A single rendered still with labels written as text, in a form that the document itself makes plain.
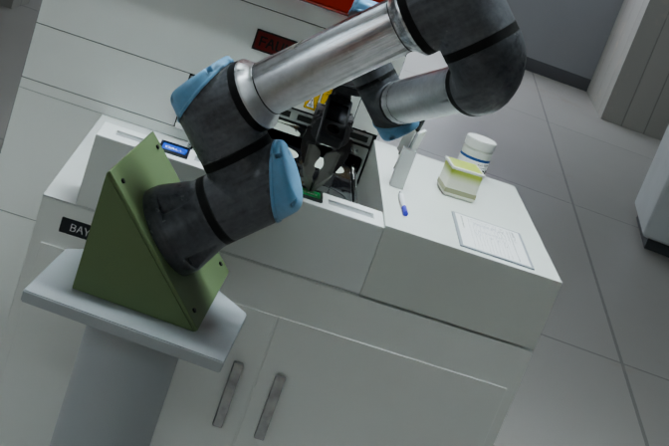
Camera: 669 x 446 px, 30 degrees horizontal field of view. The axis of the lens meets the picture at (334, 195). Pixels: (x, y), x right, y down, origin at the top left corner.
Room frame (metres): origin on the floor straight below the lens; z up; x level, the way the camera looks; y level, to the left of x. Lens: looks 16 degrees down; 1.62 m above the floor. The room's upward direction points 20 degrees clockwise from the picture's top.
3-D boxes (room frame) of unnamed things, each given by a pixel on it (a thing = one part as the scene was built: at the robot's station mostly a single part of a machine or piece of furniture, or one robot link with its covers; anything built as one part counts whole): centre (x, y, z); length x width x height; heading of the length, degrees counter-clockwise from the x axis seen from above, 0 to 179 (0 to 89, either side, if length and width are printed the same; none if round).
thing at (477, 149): (2.78, -0.27, 1.01); 0.07 x 0.07 x 0.10
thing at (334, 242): (2.21, 0.17, 0.89); 0.55 x 0.09 x 0.14; 96
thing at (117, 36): (2.79, 0.36, 1.02); 0.81 x 0.03 x 0.40; 96
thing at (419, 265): (2.52, -0.25, 0.89); 0.62 x 0.35 x 0.14; 6
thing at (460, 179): (2.59, -0.24, 1.00); 0.07 x 0.07 x 0.07; 13
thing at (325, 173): (2.25, 0.03, 1.01); 0.06 x 0.03 x 0.09; 6
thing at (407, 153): (2.50, -0.11, 1.03); 0.06 x 0.04 x 0.13; 6
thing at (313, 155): (2.24, 0.06, 1.01); 0.06 x 0.03 x 0.09; 6
